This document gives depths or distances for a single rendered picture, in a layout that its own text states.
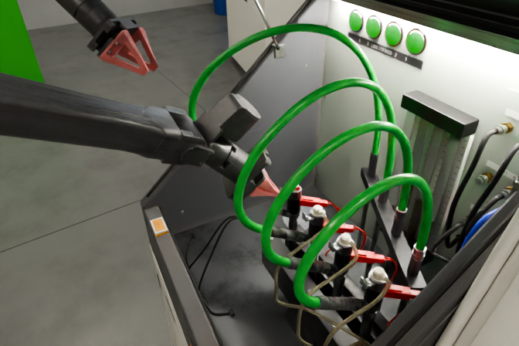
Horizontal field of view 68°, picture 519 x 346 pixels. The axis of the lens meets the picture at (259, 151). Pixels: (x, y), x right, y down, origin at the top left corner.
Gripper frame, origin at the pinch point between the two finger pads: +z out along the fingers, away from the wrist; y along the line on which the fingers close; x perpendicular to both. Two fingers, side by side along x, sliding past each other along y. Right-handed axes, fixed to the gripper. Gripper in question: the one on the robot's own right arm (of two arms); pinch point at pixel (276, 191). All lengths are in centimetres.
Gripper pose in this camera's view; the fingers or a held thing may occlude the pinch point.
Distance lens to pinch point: 75.4
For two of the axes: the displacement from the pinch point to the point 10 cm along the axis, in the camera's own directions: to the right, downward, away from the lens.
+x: -2.3, -5.3, 8.2
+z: 6.9, 5.0, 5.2
